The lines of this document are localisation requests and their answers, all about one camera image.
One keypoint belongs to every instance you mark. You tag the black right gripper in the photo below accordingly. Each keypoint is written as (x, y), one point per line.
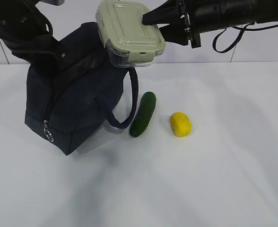
(174, 13)

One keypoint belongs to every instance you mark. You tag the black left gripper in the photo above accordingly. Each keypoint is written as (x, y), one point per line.
(49, 54)

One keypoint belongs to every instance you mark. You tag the green lid glass container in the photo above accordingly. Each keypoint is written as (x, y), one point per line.
(129, 43)

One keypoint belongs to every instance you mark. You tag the navy blue lunch bag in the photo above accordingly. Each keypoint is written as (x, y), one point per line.
(66, 108)

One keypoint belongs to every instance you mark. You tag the green cucumber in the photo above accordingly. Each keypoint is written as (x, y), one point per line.
(144, 114)

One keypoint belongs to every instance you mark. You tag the yellow lemon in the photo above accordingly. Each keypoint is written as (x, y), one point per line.
(180, 124)

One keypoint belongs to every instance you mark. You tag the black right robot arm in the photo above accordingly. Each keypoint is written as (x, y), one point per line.
(212, 15)

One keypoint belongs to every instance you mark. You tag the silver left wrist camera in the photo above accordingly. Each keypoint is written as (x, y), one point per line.
(54, 2)

